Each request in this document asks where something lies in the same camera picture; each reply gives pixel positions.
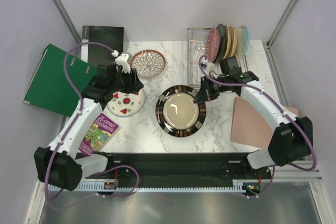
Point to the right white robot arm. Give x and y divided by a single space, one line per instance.
292 139

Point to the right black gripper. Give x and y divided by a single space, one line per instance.
205 93

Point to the purple children's book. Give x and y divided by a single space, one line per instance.
101 131

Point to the aluminium front rail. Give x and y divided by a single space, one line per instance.
296 174

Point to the pink polka dot plate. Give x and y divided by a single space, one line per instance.
212 44

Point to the black binder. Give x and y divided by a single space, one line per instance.
113 37

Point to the green ring binder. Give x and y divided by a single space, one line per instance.
49 88

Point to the pink cutting board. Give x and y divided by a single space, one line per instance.
248 126

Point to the left aluminium frame post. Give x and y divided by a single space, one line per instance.
66 19

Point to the aluminium frame post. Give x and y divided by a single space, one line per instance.
66 19
281 22

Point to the cream plate in rack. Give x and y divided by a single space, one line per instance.
232 42
236 47

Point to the white slotted cable duct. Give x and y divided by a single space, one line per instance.
111 185

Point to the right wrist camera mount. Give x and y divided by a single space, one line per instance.
206 65

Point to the black rimmed beige plate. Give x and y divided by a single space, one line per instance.
176 112

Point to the dark teal plate in rack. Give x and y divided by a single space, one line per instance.
223 42

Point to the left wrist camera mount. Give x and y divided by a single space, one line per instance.
123 61

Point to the brown floral pattern plate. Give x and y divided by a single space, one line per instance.
148 63

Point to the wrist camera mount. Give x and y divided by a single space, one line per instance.
206 65
123 61

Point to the white strawberry pattern plate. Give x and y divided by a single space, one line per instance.
123 104

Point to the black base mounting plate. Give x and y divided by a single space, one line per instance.
125 158

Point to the right aluminium frame post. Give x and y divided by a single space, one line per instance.
281 22

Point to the wire dish rack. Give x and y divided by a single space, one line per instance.
196 42

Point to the light blue plate in rack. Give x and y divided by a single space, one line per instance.
246 39

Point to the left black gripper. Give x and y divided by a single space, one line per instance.
134 84

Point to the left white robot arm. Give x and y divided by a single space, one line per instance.
57 164

